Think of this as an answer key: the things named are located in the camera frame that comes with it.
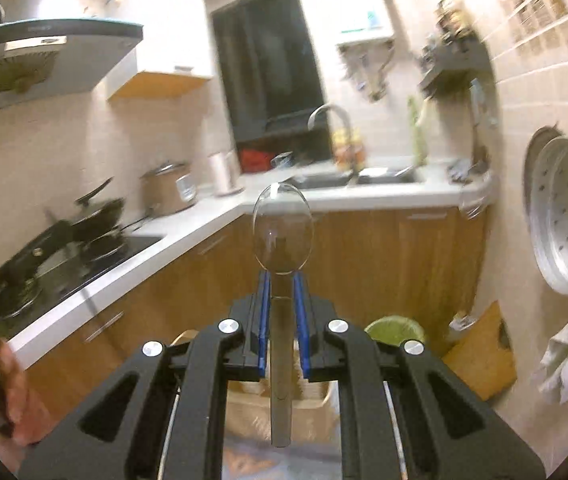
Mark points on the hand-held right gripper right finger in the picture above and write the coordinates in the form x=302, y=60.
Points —
x=300, y=320

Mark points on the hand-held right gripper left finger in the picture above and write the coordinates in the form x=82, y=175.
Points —
x=263, y=320

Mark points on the metal spoon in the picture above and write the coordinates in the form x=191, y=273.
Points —
x=283, y=230

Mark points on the person's left hand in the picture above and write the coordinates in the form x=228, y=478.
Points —
x=24, y=400

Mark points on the trash bin with green bag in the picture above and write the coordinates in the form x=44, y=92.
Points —
x=395, y=329

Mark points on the wooden base cabinets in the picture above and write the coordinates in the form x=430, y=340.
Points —
x=389, y=270

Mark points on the black gas stove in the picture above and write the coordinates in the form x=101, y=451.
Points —
x=49, y=275

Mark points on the steel sink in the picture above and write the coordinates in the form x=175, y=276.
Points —
x=324, y=179

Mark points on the brown rice cooker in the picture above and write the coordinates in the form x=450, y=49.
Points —
x=166, y=192

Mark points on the red cloth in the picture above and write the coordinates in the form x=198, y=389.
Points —
x=256, y=160

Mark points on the black cooking pot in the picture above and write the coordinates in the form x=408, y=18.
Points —
x=109, y=245

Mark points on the seasoning bottles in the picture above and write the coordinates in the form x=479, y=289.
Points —
x=349, y=152

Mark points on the black frying pan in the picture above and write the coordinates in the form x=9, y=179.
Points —
x=101, y=212

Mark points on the brown cardboard piece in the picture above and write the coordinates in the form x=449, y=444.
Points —
x=486, y=355

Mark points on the chrome faucet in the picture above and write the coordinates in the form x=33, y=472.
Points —
x=331, y=110

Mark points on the green bottle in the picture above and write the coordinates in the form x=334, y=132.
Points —
x=418, y=135

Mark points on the water heater pipes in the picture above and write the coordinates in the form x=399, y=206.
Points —
x=371, y=72

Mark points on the dark window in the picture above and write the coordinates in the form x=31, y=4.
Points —
x=269, y=60

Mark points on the aluminium steamer tray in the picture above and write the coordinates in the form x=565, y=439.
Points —
x=566, y=220

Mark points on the range hood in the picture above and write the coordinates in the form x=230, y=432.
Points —
x=49, y=60

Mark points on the white water heater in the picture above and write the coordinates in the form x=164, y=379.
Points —
x=344, y=0

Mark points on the bottles on shelf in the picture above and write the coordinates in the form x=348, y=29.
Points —
x=450, y=15

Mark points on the dark wall shelf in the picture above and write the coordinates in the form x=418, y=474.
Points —
x=456, y=65

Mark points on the white wall cabinet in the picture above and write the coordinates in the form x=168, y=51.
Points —
x=164, y=30

